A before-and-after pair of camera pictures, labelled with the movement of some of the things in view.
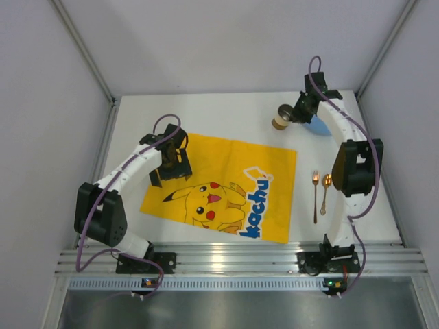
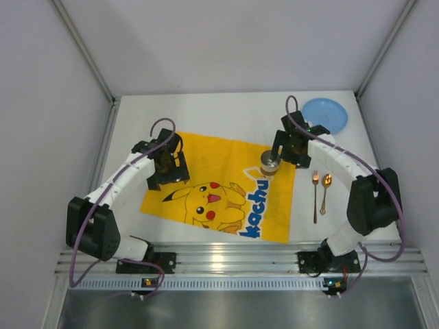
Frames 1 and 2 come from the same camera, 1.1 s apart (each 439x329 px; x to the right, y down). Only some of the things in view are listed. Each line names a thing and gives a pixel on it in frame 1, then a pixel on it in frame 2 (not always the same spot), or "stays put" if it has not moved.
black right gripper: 297,112 to 279,147
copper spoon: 326,181 stays put
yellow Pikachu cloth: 239,187 stays put
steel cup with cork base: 281,120 to 269,164
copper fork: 315,177 stays put
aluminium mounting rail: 379,260 stays put
